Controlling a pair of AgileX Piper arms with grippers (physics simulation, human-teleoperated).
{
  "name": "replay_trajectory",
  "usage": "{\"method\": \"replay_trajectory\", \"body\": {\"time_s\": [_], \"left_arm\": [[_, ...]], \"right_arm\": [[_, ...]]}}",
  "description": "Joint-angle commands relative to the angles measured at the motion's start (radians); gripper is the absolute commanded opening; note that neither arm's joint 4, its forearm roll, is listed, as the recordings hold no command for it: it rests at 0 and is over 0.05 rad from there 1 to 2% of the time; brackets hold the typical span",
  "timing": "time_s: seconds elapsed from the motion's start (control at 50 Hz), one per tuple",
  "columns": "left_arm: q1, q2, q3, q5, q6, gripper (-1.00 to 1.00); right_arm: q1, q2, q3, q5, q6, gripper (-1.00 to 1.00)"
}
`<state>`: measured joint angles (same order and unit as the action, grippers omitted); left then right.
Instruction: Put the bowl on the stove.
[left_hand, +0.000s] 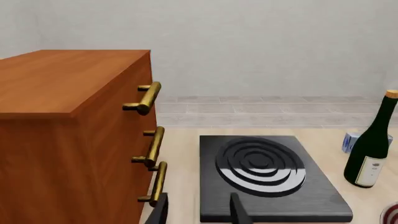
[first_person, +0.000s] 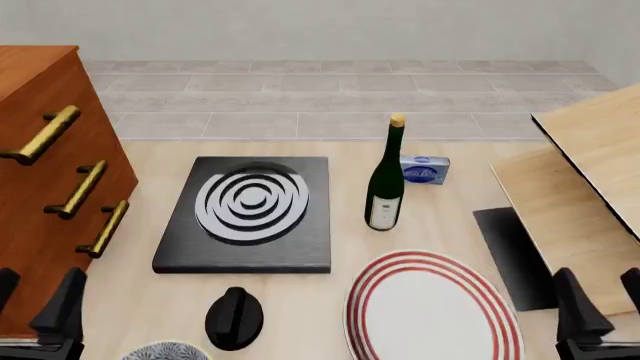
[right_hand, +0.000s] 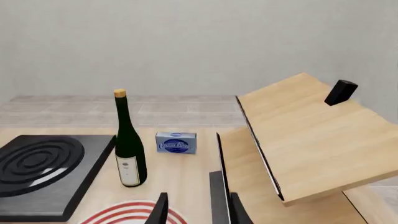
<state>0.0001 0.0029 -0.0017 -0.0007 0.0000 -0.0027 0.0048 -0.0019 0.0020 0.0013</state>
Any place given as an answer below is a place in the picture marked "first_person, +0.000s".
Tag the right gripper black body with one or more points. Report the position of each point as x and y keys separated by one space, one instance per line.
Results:
x=595 y=352

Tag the pale wooden rack, black inside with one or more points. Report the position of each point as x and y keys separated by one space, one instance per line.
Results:
x=560 y=195

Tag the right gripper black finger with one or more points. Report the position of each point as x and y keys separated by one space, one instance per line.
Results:
x=634 y=287
x=577 y=311

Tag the wooden cabinet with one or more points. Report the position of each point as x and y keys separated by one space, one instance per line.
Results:
x=30 y=82

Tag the white plate with red rings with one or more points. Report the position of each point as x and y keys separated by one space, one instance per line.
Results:
x=425 y=311

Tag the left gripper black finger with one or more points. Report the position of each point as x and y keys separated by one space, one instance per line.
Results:
x=62 y=311
x=6 y=285

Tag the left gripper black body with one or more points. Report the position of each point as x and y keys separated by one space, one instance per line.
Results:
x=45 y=351

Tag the small blue printed box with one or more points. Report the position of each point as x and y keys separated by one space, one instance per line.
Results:
x=425 y=170

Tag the flat black stove plate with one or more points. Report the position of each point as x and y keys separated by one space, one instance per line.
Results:
x=185 y=243

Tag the round black stove knob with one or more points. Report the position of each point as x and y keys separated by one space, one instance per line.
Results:
x=234 y=318

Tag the dark green wine bottle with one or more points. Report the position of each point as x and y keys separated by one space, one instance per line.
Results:
x=385 y=180

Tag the patterned blue-white bowl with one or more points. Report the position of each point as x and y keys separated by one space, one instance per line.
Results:
x=165 y=352

